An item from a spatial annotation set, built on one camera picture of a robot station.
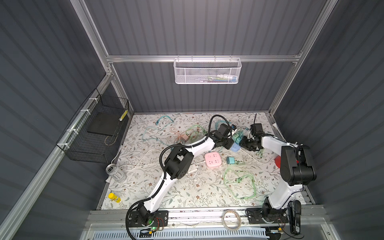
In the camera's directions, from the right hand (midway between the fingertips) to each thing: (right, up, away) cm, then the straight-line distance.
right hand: (243, 145), depth 98 cm
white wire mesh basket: (-22, +59, +25) cm, 68 cm away
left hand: (-8, +3, -1) cm, 8 cm away
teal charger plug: (-10, -9, -6) cm, 14 cm away
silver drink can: (-75, -10, -22) cm, 79 cm away
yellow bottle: (-73, -22, -26) cm, 80 cm away
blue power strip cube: (-6, -1, -2) cm, 6 cm away
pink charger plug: (-39, +5, +4) cm, 40 cm away
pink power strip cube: (-21, -8, -7) cm, 24 cm away
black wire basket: (-82, +9, -25) cm, 87 cm away
